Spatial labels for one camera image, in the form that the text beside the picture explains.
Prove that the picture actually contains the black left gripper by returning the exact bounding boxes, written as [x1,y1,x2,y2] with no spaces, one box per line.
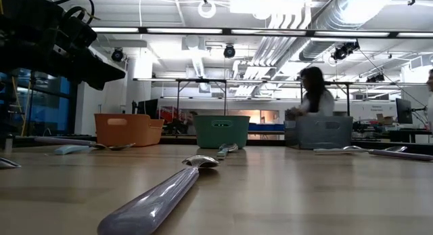
[30,35,127,91]

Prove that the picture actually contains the purple-handled metal spoon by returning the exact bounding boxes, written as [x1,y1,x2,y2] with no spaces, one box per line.
[33,135,136,152]
[97,154,220,235]
[342,145,433,162]

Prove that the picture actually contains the light-blue-handled metal spoon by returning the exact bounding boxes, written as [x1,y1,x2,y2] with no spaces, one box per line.
[313,146,409,154]
[53,144,108,156]

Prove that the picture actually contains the teal-handled metal spoon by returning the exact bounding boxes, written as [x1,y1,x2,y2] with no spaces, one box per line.
[0,156,22,169]
[216,143,240,159]

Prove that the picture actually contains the black computer monitor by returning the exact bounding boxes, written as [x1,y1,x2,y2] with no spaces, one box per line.
[395,98,413,125]
[136,98,159,120]

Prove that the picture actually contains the orange plastic bin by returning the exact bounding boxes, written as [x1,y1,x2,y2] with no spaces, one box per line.
[94,113,165,148]

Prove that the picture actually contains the black-legged folding table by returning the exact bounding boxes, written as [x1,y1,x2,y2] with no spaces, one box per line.
[132,77,268,118]
[270,80,403,116]

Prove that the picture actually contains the long white light bar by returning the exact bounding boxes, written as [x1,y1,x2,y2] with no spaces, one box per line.
[91,26,433,39]

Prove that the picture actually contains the person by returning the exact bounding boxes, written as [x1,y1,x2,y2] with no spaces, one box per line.
[426,68,433,127]
[184,110,199,134]
[286,66,336,118]

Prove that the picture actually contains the small gray cylinder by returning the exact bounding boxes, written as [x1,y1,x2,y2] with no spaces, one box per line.
[4,133,14,154]

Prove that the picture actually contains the teal plastic bin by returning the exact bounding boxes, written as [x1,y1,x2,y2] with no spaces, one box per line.
[193,114,251,150]

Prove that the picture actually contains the blue tabletop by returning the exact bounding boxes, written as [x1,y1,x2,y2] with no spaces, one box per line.
[248,123,287,133]

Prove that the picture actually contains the gray plastic bin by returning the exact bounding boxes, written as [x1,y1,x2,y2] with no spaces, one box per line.
[283,115,354,150]

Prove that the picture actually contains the cardboard box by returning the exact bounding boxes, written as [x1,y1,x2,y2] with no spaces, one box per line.
[376,112,395,125]

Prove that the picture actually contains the dark desk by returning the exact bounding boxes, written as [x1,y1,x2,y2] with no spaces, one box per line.
[353,123,433,144]

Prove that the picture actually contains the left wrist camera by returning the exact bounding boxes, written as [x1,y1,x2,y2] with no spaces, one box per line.
[50,6,99,49]

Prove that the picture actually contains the yellow cable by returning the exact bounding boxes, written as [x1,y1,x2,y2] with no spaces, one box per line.
[8,64,31,137]

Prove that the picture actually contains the black aluminium table frame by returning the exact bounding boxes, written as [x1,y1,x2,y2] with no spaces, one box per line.
[13,135,433,154]

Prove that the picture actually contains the white hanging ring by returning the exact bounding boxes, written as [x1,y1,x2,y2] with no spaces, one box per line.
[198,0,217,19]

